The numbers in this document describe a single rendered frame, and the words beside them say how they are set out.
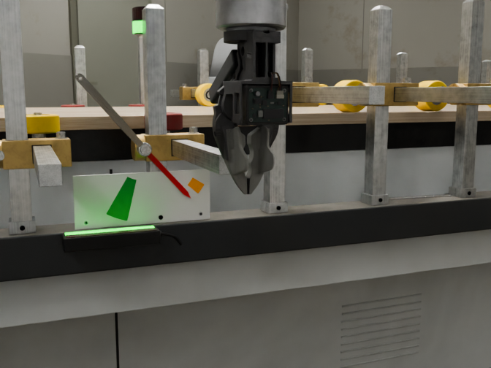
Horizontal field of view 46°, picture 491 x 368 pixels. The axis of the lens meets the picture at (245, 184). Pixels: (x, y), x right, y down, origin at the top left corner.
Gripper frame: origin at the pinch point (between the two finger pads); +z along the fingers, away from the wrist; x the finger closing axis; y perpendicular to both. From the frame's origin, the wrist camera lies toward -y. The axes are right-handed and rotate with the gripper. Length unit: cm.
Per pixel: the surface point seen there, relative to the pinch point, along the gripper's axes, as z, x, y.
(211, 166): -1.2, -1.5, -10.6
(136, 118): -7, -5, -52
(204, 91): -13, 33, -125
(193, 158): -1.5, -1.4, -20.1
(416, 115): -7, 68, -52
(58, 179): -0.9, -24.0, -6.6
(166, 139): -3.5, -2.4, -35.1
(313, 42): -91, 417, -773
